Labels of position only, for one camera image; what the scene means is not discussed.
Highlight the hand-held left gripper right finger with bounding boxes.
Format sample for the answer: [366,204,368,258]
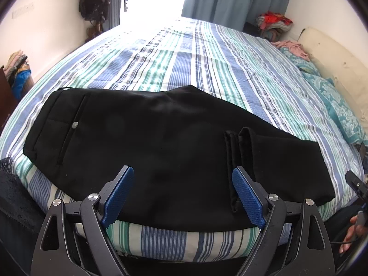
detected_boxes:
[232,166,336,276]

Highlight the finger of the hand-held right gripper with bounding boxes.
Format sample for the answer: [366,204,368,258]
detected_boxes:
[345,170,368,200]

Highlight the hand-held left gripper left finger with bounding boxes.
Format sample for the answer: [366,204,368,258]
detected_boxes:
[30,165,135,276]

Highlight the black pants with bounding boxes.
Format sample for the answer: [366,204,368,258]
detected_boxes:
[22,84,336,232]

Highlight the person's right hand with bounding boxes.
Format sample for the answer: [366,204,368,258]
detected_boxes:
[339,215,360,255]

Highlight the large teal patterned pillow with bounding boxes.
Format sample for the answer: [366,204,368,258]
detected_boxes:
[300,70,368,144]

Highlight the person's black clothing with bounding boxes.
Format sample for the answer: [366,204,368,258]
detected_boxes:
[0,157,368,276]

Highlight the cream headboard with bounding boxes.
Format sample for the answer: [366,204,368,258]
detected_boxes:
[297,27,368,118]

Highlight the small teal patterned pillow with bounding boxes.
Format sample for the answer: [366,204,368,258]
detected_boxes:
[277,46,321,77]

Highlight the clothes pile on dresser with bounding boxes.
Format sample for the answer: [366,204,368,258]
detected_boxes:
[11,69,32,101]

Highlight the striped bed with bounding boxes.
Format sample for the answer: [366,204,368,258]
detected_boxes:
[0,17,365,262]

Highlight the pink cloth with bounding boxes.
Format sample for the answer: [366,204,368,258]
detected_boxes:
[272,41,311,61]

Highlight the brown wooden dresser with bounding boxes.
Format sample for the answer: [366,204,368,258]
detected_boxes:
[0,66,15,127]

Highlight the brown bag on floor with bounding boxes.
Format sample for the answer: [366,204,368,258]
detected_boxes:
[86,20,104,42]

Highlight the pile of folded clothes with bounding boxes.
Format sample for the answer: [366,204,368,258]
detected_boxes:
[3,51,29,75]

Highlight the pile of red clothes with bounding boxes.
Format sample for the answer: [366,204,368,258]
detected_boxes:
[256,11,293,39]

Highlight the grey-blue curtain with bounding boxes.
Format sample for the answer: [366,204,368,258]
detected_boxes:
[108,0,125,31]

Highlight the blue curtain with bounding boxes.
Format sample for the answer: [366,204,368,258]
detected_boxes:
[181,0,295,31]

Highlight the white wall trunking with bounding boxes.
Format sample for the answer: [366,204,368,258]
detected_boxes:
[11,2,35,18]

